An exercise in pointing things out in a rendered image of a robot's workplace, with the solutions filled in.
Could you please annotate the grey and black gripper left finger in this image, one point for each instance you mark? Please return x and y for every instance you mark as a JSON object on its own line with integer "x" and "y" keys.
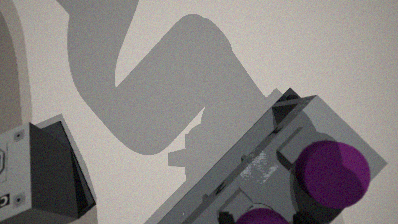
{"x": 226, "y": 218}

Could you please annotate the grey key housing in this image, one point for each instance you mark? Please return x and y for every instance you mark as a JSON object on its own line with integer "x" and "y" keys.
{"x": 41, "y": 181}

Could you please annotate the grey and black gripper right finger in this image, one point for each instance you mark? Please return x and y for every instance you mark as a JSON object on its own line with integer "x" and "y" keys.
{"x": 303, "y": 217}

